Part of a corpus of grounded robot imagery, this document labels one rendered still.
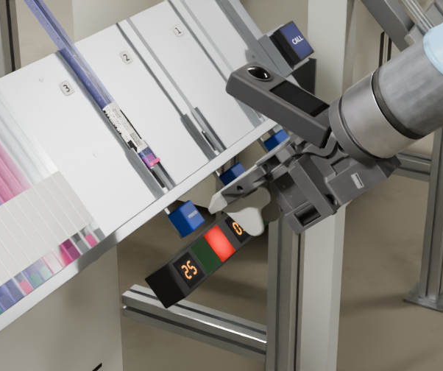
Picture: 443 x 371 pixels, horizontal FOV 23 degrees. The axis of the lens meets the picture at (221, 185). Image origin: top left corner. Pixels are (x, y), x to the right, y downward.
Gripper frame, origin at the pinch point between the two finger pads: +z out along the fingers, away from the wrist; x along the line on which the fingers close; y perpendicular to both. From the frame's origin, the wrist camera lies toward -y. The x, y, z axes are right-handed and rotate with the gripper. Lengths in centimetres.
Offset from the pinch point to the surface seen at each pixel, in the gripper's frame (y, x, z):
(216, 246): 4.5, 2.5, 5.9
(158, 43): -18.3, 14.3, 5.0
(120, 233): -3.0, -11.6, 2.7
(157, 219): 2, 106, 107
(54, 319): 2, 15, 51
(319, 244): 18, 54, 33
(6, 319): -2.9, -28.6, 2.7
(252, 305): 27, 83, 78
